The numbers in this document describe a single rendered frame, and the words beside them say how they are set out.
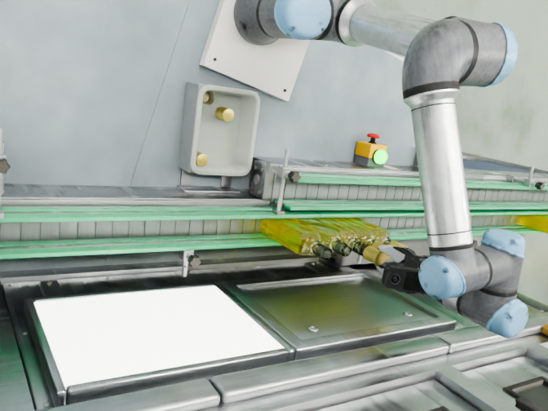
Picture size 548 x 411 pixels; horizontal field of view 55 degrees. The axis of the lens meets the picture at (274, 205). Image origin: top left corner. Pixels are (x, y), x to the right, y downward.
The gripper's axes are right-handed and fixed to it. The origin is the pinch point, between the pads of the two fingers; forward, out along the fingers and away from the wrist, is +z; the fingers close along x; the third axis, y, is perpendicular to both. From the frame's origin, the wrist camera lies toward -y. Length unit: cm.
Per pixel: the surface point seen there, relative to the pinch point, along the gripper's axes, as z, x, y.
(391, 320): -7.2, -12.7, 0.5
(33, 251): 24, -4, -72
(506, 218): 31, 0, 95
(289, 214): 22.6, 4.0, -11.6
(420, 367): -22.4, -15.2, -5.4
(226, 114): 37, 27, -26
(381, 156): 33.5, 19.5, 27.2
